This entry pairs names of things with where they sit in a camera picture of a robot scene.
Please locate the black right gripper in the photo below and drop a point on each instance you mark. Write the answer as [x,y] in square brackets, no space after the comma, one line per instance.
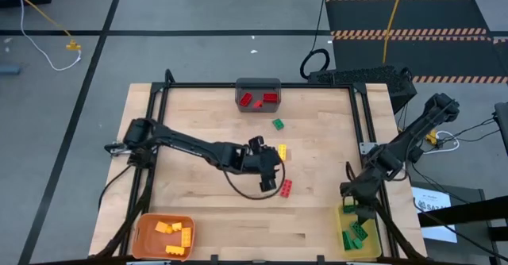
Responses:
[363,185]

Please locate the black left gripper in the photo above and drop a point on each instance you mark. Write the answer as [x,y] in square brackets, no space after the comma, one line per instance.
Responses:
[260,162]

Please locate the green toy brick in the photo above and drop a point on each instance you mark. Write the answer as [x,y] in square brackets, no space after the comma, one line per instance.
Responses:
[347,240]
[358,244]
[359,230]
[349,208]
[278,124]

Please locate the yellow toy brick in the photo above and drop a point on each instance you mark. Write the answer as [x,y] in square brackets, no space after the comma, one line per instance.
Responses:
[282,152]
[174,250]
[177,226]
[186,237]
[162,227]

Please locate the red toy brick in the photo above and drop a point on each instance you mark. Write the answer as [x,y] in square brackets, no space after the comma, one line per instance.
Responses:
[270,97]
[286,188]
[258,104]
[246,99]

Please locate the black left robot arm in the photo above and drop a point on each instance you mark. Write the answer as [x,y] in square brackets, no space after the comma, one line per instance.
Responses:
[190,146]

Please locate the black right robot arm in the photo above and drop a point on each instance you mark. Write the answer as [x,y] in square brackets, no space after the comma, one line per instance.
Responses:
[420,130]

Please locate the yellow translucent plastic bin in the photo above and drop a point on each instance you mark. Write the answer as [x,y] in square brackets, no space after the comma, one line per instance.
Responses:
[373,245]

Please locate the clear plastic bin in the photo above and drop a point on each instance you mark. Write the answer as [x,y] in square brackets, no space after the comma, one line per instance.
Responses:
[258,82]

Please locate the white printed sign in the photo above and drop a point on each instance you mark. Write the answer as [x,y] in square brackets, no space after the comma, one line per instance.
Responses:
[438,233]

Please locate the grey desk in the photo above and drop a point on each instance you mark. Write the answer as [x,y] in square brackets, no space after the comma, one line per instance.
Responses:
[472,249]

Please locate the orange plastic bin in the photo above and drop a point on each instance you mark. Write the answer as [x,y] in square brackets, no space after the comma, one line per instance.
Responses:
[147,241]

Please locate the grey panel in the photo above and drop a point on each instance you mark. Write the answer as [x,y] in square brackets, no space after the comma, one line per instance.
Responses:
[502,130]

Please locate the black hazard-striped floor mat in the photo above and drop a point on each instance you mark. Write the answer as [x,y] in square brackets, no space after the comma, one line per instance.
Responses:
[416,15]
[436,58]

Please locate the grey flat object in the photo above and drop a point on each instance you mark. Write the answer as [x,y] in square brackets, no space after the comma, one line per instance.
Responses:
[10,68]

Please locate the silver mounting bracket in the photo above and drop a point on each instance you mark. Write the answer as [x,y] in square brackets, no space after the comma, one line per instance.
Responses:
[367,148]

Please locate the black aluminium table frame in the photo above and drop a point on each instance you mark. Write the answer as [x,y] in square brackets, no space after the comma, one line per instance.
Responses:
[198,85]

